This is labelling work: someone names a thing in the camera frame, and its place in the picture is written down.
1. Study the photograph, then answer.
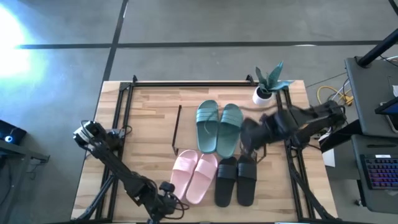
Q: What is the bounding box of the yellow cable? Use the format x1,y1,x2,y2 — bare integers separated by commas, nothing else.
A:
317,85,354,106

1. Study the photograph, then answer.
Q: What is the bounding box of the black rubber slide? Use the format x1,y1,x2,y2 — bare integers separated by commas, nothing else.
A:
214,156,238,208
236,154,258,207

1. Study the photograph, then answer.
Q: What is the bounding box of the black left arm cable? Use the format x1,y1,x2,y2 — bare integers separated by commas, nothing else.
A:
172,198,190,219

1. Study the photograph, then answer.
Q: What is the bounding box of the black aluminium table frame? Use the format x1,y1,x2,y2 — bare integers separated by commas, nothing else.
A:
70,74,338,224

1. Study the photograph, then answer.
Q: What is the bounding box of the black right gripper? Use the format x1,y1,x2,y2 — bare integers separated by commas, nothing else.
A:
241,111,293,156

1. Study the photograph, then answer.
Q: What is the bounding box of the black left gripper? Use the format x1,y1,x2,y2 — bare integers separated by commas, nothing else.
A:
149,182,178,223

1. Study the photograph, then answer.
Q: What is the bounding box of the white box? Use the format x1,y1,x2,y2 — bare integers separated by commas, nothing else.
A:
322,148,336,168

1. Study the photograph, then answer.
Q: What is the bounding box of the black desk support bar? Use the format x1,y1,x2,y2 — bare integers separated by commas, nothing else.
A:
319,119,363,153

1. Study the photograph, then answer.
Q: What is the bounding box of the backlit computer keyboard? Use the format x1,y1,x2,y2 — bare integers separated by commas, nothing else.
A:
360,154,398,190

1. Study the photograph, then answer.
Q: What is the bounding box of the snake plant in white pot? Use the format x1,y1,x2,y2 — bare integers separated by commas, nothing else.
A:
252,60,295,107

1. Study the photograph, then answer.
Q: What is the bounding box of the green rubber slide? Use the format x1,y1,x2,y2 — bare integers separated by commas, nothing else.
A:
195,99,220,155
216,103,244,159

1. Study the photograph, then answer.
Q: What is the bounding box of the grey keyboard tray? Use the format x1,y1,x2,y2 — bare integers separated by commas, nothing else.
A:
350,134,398,215

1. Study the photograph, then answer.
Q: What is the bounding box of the black box with blue light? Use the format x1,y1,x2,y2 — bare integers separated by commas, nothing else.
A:
0,119,27,146

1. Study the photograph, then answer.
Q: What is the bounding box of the black tablet with blue screen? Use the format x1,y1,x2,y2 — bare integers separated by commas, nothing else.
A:
374,96,398,116

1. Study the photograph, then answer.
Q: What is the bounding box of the black pole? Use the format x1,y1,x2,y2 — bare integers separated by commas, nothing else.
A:
356,27,398,68

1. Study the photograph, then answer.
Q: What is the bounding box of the wooden shelf with black legs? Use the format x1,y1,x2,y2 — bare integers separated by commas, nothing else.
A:
172,105,267,165

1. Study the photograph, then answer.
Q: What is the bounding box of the grey desk surface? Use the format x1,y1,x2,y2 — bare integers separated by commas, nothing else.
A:
344,55,398,139

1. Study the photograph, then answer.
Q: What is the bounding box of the grey metal stand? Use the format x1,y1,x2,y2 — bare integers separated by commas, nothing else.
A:
0,141,50,224

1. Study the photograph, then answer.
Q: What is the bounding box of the pink rubber slide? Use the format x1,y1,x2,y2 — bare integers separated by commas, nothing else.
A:
170,149,200,201
185,153,219,205

